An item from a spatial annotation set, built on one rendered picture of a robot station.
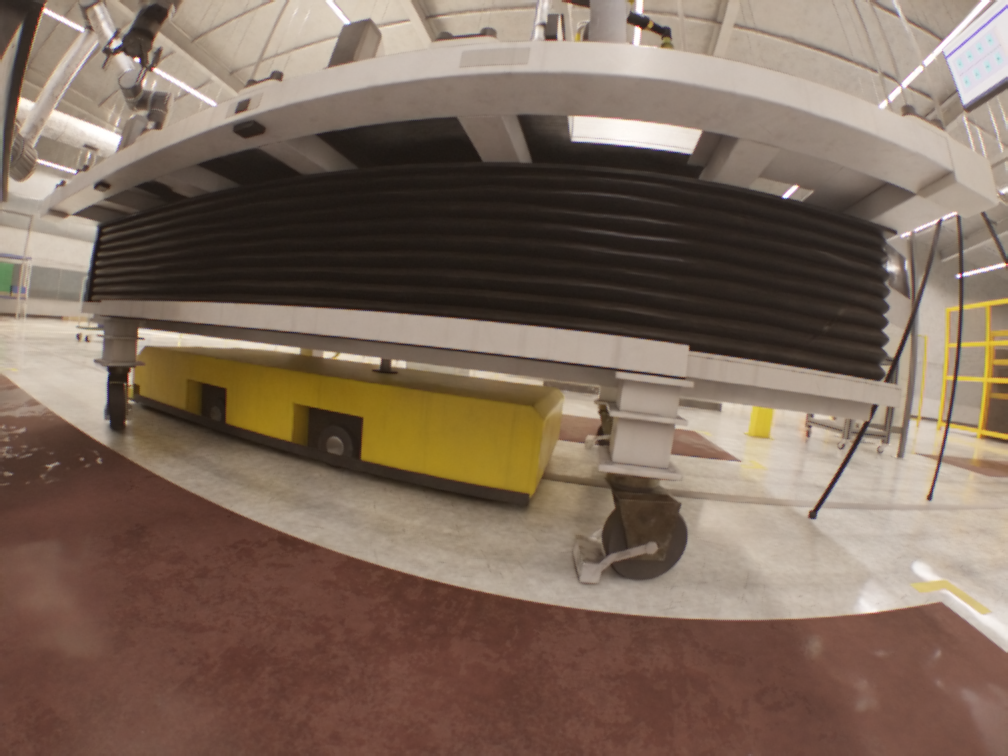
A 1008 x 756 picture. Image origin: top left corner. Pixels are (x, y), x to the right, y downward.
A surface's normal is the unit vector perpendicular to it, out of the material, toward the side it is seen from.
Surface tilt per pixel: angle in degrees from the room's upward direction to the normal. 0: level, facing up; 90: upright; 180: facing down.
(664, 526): 90
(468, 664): 0
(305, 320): 90
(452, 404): 90
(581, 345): 90
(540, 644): 0
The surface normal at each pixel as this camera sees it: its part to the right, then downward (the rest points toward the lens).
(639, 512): -0.05, 0.05
